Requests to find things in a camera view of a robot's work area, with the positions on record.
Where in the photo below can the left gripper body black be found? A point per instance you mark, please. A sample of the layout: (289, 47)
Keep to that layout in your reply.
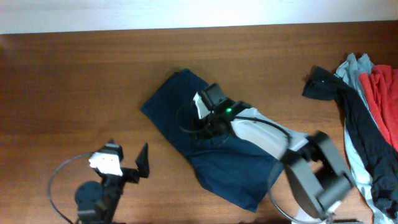
(131, 177)

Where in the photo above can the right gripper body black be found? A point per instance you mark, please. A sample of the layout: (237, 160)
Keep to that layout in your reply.
(209, 127)

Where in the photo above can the navy blue shorts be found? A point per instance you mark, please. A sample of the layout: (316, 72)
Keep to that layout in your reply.
(232, 168)

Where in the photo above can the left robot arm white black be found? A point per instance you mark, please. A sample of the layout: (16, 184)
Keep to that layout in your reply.
(97, 201)

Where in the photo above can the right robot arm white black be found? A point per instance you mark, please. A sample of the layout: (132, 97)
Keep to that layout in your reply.
(318, 177)

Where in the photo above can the light grey garment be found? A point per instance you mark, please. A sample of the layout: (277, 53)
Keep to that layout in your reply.
(349, 72)

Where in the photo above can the black garment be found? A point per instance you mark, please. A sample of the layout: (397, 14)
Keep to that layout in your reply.
(379, 157)

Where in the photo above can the red garment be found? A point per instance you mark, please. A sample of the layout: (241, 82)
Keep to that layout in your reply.
(380, 90)

